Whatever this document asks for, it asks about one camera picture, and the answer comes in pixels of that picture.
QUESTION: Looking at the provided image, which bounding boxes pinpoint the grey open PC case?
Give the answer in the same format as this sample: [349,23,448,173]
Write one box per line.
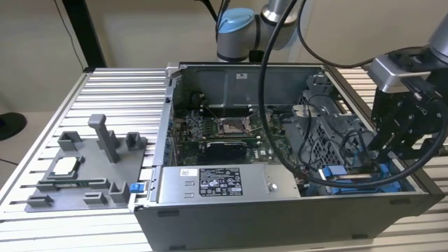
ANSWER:
[130,61,446,252]

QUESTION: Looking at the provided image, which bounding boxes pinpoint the green RAM stick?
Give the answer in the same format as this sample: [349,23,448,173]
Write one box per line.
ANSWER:
[38,179,106,187]

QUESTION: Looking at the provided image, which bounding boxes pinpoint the black cables behind arm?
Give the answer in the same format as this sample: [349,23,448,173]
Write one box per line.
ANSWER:
[198,0,233,32]

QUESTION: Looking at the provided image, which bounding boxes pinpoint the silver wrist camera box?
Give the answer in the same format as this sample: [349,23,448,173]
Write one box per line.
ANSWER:
[367,54,431,94]

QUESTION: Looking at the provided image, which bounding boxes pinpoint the thin black looped wire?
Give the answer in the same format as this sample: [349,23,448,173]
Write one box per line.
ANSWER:
[301,93,339,171]

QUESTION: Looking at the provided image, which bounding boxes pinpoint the metal socket cover frame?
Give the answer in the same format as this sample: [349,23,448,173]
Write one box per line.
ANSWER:
[246,113,270,131]

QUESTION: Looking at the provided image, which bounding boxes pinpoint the green motherboard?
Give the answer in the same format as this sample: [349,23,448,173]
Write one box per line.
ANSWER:
[171,103,302,167]

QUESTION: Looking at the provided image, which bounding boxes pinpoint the silver power supply unit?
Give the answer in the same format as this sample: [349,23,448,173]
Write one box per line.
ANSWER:
[158,162,302,204]

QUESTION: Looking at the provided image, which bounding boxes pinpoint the blue disk data wire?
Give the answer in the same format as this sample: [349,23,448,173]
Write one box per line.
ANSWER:
[351,146,369,173]

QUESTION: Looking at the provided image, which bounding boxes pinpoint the CPU socket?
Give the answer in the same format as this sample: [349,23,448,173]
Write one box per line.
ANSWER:
[219,117,251,133]

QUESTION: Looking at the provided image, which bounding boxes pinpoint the black round stand foot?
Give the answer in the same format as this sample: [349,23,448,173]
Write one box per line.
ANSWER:
[0,112,29,141]

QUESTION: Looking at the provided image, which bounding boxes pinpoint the grey parts rack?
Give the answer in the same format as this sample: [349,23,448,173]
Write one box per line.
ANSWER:
[25,114,150,213]

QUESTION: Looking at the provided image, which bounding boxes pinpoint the black case fan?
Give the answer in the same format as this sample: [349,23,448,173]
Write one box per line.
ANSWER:
[189,91,207,107]

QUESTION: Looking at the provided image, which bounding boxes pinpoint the silver CPU chip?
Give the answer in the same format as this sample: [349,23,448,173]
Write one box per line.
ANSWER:
[51,158,82,176]

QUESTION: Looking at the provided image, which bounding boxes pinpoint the black disk power wire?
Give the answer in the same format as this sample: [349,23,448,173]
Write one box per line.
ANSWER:
[339,130,378,169]

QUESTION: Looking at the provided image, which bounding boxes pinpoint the black RAM slot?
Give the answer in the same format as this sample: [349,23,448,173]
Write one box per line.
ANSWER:
[206,133,255,140]

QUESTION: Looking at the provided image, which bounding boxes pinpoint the metal disk bay cage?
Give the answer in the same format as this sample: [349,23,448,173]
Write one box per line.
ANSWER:
[283,89,386,171]

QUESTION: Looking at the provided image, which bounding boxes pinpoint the thick black camera cable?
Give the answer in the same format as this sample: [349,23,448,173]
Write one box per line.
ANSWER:
[258,0,448,188]
[298,0,379,68]

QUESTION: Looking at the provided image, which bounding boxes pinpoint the black upright frame post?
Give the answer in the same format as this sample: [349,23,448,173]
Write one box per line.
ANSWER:
[58,0,109,69]

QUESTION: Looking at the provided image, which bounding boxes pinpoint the black graphics card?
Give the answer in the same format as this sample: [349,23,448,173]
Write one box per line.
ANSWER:
[205,141,249,160]

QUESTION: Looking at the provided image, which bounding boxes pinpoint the coloured power supply wires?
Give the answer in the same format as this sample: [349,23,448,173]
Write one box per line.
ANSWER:
[294,167,313,190]

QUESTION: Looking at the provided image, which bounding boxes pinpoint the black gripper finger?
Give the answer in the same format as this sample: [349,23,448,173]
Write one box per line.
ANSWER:
[395,130,435,161]
[367,90,403,161]

